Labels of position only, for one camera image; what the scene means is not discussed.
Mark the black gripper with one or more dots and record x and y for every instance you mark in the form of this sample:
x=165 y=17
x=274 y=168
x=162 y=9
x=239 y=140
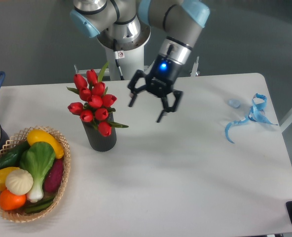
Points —
x=162 y=77

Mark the red tulip bouquet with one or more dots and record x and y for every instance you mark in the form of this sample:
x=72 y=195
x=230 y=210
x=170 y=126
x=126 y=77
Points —
x=95 y=109

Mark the dark ribbed cylindrical vase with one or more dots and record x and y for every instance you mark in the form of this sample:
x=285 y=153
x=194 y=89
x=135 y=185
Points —
x=97 y=141

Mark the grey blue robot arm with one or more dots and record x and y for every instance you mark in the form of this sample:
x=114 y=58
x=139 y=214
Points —
x=137 y=82

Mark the small pale blue cap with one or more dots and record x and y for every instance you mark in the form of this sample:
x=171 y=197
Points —
x=234 y=103

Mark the blue ribbon strip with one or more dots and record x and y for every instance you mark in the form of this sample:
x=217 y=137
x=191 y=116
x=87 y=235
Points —
x=256 y=114

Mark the purple sweet potato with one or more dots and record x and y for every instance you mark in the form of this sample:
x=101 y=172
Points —
x=54 y=177

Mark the green bok choy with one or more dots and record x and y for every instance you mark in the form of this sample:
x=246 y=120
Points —
x=37 y=160

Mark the green cucumber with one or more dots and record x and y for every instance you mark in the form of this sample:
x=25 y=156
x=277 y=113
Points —
x=12 y=157

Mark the white steamed bun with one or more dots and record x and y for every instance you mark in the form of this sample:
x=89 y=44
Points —
x=19 y=182

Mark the dark green bean pods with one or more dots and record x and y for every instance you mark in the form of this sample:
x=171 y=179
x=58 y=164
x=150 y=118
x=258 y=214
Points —
x=38 y=206

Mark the yellow bell pepper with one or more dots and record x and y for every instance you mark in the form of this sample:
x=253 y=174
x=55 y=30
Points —
x=3 y=175

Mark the woven bamboo basket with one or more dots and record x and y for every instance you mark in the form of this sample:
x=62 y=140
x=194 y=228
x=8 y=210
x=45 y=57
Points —
x=18 y=215

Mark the orange fruit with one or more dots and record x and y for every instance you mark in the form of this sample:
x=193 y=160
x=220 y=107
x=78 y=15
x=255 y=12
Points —
x=10 y=201

